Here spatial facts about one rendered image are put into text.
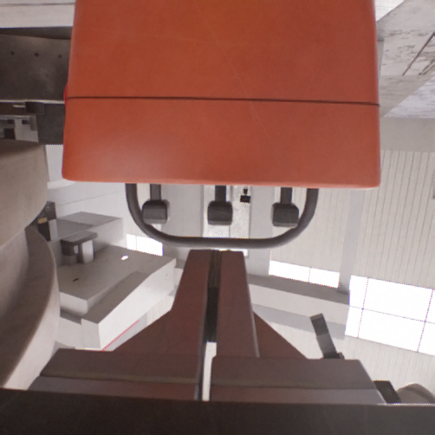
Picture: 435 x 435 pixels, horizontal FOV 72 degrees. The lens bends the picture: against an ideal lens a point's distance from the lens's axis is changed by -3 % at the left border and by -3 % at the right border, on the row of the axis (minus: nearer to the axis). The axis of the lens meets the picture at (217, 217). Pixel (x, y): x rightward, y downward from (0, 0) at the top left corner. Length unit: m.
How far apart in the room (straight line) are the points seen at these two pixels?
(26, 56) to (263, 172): 1.22
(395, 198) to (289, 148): 13.45
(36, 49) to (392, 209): 13.15
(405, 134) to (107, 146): 13.28
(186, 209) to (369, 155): 3.36
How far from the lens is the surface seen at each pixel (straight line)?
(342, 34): 0.20
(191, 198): 3.46
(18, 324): 1.46
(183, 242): 0.32
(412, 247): 14.18
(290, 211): 0.26
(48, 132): 1.44
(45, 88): 1.32
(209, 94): 0.18
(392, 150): 13.37
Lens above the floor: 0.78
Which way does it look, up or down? 15 degrees up
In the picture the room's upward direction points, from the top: 179 degrees counter-clockwise
